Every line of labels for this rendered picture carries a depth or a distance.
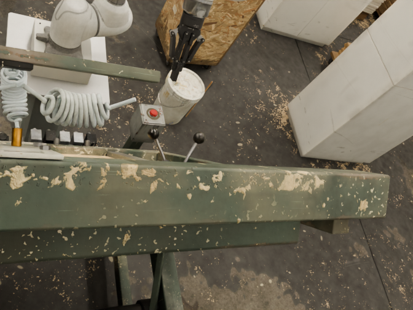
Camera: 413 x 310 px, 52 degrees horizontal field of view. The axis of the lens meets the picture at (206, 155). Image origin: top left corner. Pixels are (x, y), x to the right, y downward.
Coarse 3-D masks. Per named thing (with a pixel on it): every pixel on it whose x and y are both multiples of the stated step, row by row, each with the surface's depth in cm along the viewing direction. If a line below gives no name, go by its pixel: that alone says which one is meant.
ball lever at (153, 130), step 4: (152, 128) 133; (148, 132) 133; (152, 132) 132; (156, 132) 133; (148, 136) 133; (152, 136) 132; (156, 136) 133; (156, 140) 134; (156, 144) 135; (160, 148) 135; (160, 152) 135; (164, 156) 136; (164, 160) 136
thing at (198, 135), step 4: (196, 132) 128; (200, 132) 128; (196, 136) 127; (200, 136) 127; (204, 136) 128; (196, 140) 127; (200, 140) 127; (204, 140) 128; (196, 144) 128; (192, 148) 127; (188, 156) 127; (184, 160) 127
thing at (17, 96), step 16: (0, 64) 62; (16, 64) 63; (32, 64) 64; (0, 80) 68; (16, 80) 71; (16, 96) 69; (16, 112) 70; (16, 128) 70; (0, 144) 72; (16, 144) 70
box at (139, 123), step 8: (144, 104) 205; (136, 112) 207; (144, 112) 202; (160, 112) 207; (136, 120) 206; (144, 120) 200; (152, 120) 202; (160, 120) 205; (136, 128) 206; (144, 128) 203; (160, 128) 206; (136, 136) 208; (144, 136) 209
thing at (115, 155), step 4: (108, 152) 183; (112, 152) 182; (116, 152) 184; (108, 156) 183; (112, 156) 178; (116, 156) 173; (120, 156) 169; (124, 156) 165; (128, 156) 165; (132, 156) 167; (144, 160) 154; (148, 160) 155
